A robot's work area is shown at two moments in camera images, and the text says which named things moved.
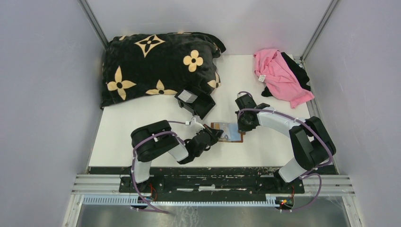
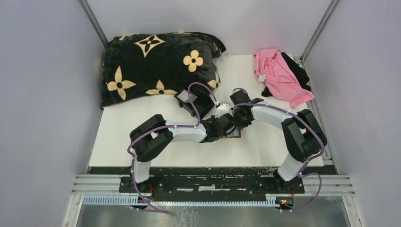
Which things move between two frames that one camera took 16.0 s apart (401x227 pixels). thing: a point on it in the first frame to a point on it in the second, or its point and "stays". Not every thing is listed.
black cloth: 299,72 stays
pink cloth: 281,82 stays
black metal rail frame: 211,181 stays
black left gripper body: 214,139 to 224,134
